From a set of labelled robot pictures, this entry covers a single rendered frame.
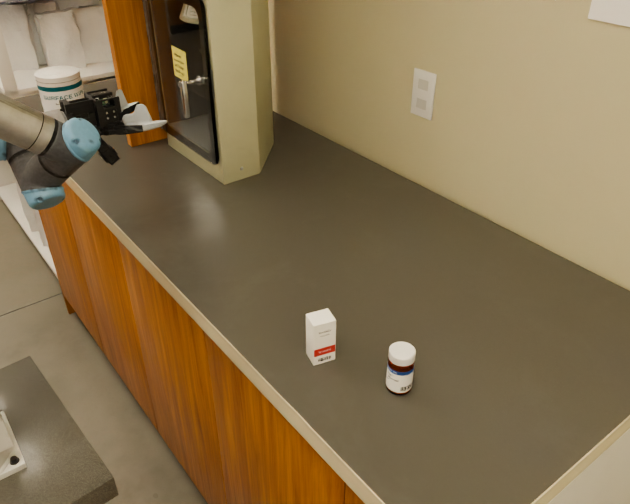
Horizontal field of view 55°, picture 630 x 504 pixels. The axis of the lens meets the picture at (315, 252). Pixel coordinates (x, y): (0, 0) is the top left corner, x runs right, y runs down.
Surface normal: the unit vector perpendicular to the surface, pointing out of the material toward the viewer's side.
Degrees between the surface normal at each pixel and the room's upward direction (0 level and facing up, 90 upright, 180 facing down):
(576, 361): 0
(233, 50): 90
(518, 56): 90
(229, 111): 90
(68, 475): 0
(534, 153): 90
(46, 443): 0
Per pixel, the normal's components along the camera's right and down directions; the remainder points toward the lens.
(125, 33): 0.61, 0.44
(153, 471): 0.00, -0.83
